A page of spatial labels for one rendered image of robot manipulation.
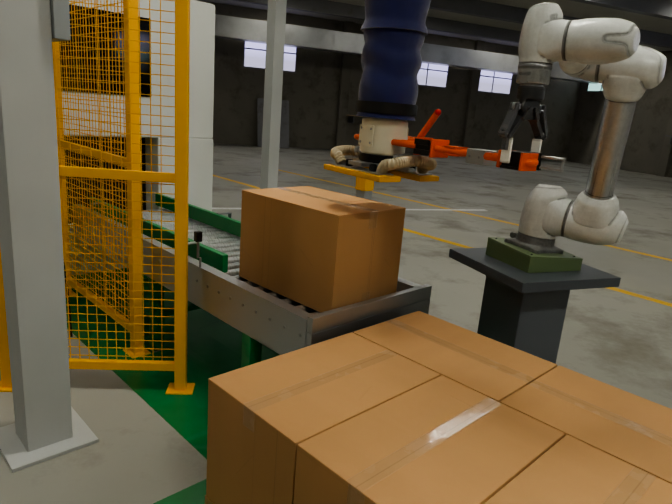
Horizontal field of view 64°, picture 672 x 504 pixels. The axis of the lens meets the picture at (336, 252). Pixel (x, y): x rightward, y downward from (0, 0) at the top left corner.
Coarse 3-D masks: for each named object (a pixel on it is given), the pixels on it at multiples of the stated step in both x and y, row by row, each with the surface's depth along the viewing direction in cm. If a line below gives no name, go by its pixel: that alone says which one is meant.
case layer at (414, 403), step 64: (256, 384) 156; (320, 384) 158; (384, 384) 161; (448, 384) 165; (512, 384) 168; (576, 384) 171; (256, 448) 143; (320, 448) 129; (384, 448) 131; (448, 448) 133; (512, 448) 135; (576, 448) 137; (640, 448) 139
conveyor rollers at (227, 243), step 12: (144, 216) 353; (156, 216) 358; (168, 216) 364; (168, 228) 327; (192, 228) 337; (204, 228) 334; (216, 228) 339; (204, 240) 306; (216, 240) 310; (228, 240) 315; (228, 252) 286; (228, 264) 265; (264, 288) 236; (288, 300) 223; (312, 312) 220
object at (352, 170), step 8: (328, 168) 207; (336, 168) 203; (344, 168) 200; (352, 168) 197; (360, 168) 199; (376, 168) 193; (360, 176) 192; (368, 176) 188; (376, 176) 185; (384, 176) 185; (392, 176) 187
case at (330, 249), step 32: (256, 192) 234; (288, 192) 241; (320, 192) 248; (256, 224) 233; (288, 224) 219; (320, 224) 205; (352, 224) 204; (384, 224) 218; (256, 256) 236; (288, 256) 221; (320, 256) 208; (352, 256) 209; (384, 256) 223; (288, 288) 224; (320, 288) 210; (352, 288) 213; (384, 288) 228
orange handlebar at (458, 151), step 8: (408, 136) 227; (392, 144) 194; (400, 144) 190; (408, 144) 187; (440, 152) 176; (448, 152) 173; (456, 152) 170; (464, 152) 167; (496, 160) 158; (528, 160) 150; (536, 160) 151
